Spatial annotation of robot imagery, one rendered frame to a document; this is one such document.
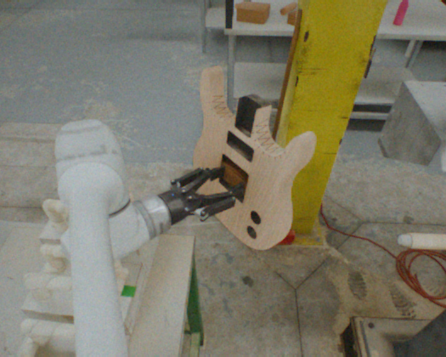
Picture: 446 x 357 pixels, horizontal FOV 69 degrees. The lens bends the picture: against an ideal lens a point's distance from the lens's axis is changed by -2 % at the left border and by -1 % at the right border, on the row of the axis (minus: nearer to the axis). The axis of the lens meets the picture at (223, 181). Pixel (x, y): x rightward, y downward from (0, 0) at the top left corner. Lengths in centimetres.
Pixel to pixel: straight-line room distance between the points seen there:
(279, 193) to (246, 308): 132
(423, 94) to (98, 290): 59
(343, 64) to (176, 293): 107
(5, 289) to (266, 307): 132
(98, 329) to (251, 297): 161
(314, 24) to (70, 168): 107
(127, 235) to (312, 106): 111
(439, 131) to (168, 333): 76
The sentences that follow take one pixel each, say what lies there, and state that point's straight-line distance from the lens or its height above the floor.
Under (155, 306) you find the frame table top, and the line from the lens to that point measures 99.
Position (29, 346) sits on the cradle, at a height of 98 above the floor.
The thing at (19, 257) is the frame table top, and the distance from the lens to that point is 122.
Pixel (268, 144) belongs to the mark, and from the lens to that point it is 73.
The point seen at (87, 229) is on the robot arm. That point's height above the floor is 146.
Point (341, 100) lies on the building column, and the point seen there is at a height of 104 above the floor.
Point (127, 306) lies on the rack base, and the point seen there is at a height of 102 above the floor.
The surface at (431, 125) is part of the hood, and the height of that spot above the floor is 153.
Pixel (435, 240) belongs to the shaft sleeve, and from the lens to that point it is 80.
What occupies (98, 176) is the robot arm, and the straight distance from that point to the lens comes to 55.
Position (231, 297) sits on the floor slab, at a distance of 200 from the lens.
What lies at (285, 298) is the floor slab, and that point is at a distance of 203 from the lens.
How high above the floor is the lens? 183
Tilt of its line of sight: 46 degrees down
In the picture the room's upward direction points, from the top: straight up
